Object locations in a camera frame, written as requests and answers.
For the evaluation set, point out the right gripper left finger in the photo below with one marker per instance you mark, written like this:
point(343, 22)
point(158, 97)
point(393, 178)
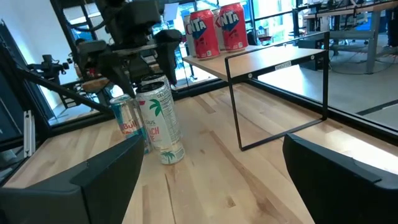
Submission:
point(62, 202)

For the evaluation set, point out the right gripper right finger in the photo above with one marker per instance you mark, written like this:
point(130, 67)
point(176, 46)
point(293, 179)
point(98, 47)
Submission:
point(348, 199)

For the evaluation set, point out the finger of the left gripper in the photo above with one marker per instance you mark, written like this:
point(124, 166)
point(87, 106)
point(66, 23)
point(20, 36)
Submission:
point(96, 54)
point(169, 43)

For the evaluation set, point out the red Fanta can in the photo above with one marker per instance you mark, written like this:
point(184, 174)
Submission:
point(234, 31)
point(205, 37)

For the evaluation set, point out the tall white Celsius can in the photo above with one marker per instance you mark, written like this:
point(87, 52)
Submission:
point(155, 79)
point(161, 124)

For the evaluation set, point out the blue silver Red Bull can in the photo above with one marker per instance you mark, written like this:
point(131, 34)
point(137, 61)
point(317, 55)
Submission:
point(129, 121)

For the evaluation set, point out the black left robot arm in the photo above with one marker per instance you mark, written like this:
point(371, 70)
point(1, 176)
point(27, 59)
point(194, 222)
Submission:
point(109, 9)

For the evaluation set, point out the black articulated stand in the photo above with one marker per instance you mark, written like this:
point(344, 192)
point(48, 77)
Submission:
point(48, 67)

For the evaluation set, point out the grey desk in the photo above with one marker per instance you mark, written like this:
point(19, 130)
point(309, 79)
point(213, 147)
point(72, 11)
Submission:
point(371, 37)

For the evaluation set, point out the white aluminium rail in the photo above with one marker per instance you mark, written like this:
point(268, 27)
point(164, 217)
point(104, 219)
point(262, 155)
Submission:
point(29, 133)

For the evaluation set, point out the black aluminium frame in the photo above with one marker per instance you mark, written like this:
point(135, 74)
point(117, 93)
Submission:
point(357, 122)

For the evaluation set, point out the wooden shelf black metal frame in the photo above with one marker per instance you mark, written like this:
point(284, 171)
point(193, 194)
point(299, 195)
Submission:
point(248, 60)

